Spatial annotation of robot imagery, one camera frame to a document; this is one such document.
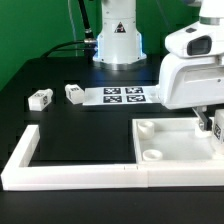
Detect white U-shaped obstacle fence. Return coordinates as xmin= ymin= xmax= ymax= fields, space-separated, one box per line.
xmin=1 ymin=125 xmax=224 ymax=191

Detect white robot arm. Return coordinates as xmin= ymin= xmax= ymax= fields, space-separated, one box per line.
xmin=93 ymin=0 xmax=224 ymax=131

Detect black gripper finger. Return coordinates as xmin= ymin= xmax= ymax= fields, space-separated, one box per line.
xmin=192 ymin=106 xmax=212 ymax=131

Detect black cable thick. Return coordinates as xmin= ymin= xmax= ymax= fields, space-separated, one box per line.
xmin=40 ymin=0 xmax=98 ymax=58

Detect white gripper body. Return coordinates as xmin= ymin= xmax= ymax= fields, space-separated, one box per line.
xmin=158 ymin=20 xmax=224 ymax=109

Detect white sheet with fiducial tags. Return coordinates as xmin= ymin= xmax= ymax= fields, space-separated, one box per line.
xmin=84 ymin=86 xmax=159 ymax=106

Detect white square tabletop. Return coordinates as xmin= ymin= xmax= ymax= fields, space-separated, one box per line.
xmin=132 ymin=117 xmax=224 ymax=164

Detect grey thin cable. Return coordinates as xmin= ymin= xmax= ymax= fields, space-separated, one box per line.
xmin=67 ymin=0 xmax=78 ymax=57

